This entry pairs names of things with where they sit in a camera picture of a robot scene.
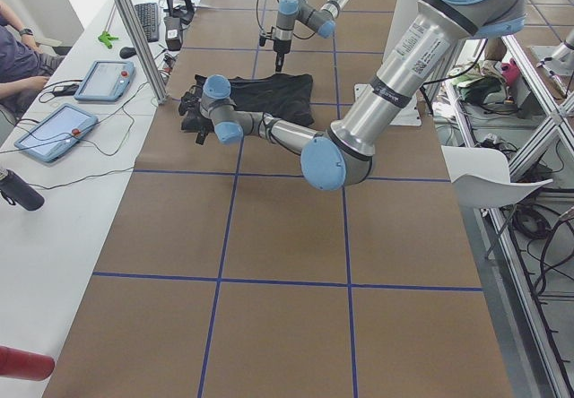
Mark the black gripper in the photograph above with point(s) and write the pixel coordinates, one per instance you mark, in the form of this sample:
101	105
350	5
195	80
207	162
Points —
281	47
192	123

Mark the black water bottle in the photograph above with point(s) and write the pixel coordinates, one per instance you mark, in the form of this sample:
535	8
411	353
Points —
16	191

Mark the black power adapter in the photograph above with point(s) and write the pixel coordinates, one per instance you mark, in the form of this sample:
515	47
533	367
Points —
173	33

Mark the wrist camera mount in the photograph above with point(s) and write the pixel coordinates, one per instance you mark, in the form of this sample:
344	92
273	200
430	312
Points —
266	36
189	103

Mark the red cylinder object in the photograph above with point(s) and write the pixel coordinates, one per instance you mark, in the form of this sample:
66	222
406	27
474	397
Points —
21	364

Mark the black printed t-shirt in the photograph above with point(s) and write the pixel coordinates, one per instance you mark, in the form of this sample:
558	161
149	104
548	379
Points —
281	95

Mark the black keyboard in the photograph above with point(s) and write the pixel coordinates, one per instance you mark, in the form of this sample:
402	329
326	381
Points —
148	16

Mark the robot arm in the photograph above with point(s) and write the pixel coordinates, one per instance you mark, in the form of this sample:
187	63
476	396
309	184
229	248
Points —
320	21
343	154

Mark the far blue teach pendant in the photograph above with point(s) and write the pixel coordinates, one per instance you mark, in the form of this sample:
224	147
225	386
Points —
106	81

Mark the seated person in blue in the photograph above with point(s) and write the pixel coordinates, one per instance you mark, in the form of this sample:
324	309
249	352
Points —
25	69

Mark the aluminium rack frame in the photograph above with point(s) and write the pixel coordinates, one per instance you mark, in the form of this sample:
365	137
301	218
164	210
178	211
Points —
522	156

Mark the green plastic tool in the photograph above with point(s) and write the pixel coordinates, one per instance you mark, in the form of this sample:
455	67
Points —
107	39

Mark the aluminium frame post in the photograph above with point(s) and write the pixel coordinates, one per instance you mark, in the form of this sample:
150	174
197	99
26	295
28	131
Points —
136	34

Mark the black computer mouse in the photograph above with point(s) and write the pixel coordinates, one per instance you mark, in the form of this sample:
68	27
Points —
127	52

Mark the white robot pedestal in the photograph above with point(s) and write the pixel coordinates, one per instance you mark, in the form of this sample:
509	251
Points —
416	42

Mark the near blue teach pendant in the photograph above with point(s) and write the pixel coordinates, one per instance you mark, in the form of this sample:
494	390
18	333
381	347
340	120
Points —
55	135

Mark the blue teach pendant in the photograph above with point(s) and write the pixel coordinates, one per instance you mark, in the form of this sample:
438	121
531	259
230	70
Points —
55	135
106	81

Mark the pile of clothes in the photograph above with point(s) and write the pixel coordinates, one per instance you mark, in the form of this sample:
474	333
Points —
487	82

